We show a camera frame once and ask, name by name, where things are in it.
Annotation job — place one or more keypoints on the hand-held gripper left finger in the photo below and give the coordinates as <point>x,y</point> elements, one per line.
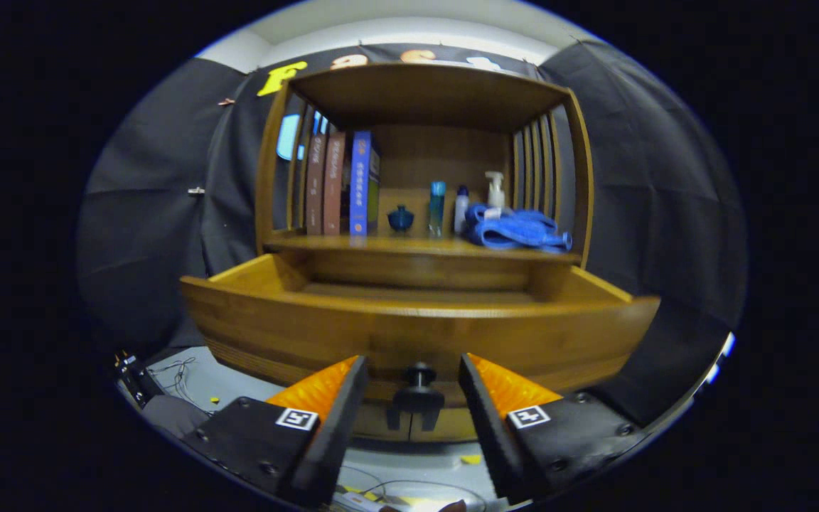
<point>331,434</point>

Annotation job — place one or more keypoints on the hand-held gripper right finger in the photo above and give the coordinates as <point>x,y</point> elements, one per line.
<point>491,434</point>

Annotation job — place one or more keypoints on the wooden drawer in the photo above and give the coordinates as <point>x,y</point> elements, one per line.
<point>310,327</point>

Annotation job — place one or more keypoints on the wooden countertop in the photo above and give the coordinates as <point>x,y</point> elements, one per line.
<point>409,245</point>

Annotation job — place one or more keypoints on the wooden cabinet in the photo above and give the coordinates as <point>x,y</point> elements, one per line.
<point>424,99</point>

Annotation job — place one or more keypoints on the yellow tape piece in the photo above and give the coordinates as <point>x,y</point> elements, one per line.
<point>470,459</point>

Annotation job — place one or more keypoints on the black floor device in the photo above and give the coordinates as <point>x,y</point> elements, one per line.
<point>136,377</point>

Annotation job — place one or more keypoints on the blue towel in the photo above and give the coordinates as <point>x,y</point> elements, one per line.
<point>516,231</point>

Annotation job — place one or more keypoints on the white bottle with blue cap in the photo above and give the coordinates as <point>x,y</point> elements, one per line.
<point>461,212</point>

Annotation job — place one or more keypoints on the dark blue lidded teacup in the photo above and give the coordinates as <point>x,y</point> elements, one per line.
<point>400,219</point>

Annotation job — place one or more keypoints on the teal bottle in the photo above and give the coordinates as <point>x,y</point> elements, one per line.
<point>437,210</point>

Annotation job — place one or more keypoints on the white pump bottle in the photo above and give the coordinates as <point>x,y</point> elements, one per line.
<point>495,195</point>

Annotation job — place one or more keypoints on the reddish brown book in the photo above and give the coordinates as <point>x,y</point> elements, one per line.
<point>333,185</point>

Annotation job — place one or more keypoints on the dark brown book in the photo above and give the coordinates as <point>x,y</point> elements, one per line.
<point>315,185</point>

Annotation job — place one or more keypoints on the blue book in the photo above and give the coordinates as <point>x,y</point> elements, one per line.
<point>360,185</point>

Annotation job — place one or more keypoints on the black backdrop cloth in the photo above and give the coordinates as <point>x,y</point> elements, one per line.
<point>630,178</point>

